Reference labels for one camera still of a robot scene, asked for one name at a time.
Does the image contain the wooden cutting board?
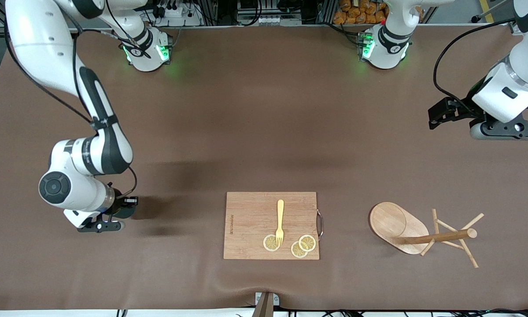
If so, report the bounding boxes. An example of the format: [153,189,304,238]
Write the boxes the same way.
[223,192,324,260]

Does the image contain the table edge clamp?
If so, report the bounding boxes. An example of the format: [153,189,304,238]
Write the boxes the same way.
[253,292,280,317]

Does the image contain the yellow plastic fork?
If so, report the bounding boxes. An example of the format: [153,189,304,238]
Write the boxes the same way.
[275,199,285,246]

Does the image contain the brown table mat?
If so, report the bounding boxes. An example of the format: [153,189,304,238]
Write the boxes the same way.
[0,24,528,311]

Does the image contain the orange snack bags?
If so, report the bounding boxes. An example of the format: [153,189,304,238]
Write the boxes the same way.
[333,0,390,25]

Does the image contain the wooden mug tree rack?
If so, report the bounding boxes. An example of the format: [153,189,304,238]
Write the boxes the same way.
[369,202,484,268]

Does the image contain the white power strip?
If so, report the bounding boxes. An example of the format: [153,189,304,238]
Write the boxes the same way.
[154,4,203,26]

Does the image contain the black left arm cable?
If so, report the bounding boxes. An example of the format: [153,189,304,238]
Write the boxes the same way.
[433,18,517,116]

